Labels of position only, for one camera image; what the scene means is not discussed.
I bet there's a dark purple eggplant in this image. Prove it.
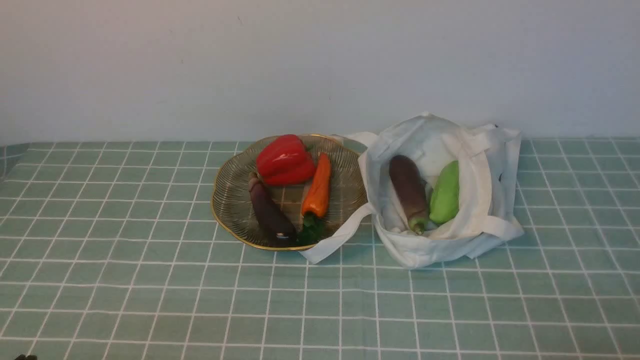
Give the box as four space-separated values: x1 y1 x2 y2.
247 172 297 242

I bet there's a light green vegetable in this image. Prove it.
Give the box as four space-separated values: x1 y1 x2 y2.
429 161 460 225

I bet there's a purple radish in bag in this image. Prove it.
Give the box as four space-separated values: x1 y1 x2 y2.
389 154 430 236

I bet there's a white cloth bag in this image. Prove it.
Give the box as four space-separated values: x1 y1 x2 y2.
301 112 524 269

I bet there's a green checkered tablecloth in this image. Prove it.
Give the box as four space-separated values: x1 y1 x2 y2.
0 137 640 360

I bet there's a red bell pepper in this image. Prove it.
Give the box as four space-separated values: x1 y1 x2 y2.
256 134 316 186

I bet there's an orange carrot with greens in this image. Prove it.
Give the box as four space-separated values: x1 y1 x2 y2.
298 152 332 245

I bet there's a gold-rimmed wire basket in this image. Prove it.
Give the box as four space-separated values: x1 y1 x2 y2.
211 134 367 252

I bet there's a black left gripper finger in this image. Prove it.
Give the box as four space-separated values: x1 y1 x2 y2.
14 354 38 360

